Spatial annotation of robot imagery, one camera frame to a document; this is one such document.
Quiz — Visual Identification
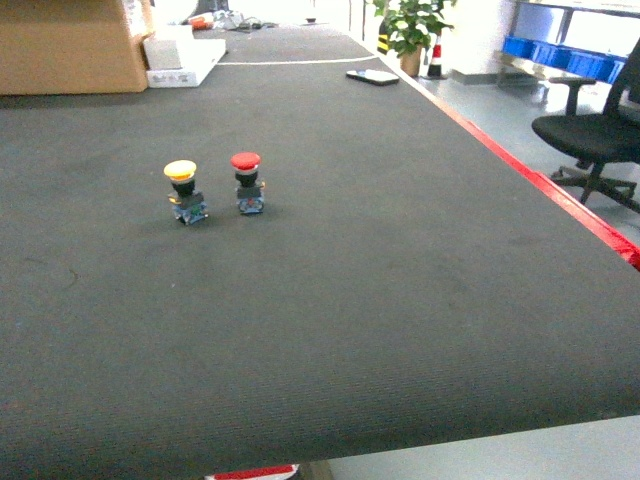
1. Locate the red mushroom push button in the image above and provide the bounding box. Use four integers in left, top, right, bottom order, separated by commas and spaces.
230, 152, 264, 215

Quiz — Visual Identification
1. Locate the yellow mushroom push button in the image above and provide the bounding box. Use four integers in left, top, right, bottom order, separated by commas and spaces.
163, 159, 209, 226

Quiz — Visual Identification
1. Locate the black tablet device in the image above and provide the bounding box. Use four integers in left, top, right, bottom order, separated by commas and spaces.
346, 69, 400, 86

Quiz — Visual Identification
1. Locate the red white traffic cone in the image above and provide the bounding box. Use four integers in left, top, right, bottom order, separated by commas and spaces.
427, 34, 445, 80

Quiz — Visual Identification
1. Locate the flat white box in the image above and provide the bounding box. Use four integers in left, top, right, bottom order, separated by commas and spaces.
146, 39, 227, 89

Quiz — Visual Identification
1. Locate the green potted plant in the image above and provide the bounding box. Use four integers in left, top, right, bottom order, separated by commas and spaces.
369, 0, 457, 77

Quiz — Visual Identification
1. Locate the small white box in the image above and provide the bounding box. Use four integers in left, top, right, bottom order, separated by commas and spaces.
143, 25, 195, 70

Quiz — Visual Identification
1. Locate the black office chair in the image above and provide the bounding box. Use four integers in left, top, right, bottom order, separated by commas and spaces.
531, 46, 639, 212

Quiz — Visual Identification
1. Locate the large cardboard box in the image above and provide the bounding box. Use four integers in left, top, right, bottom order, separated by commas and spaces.
1, 1, 154, 95

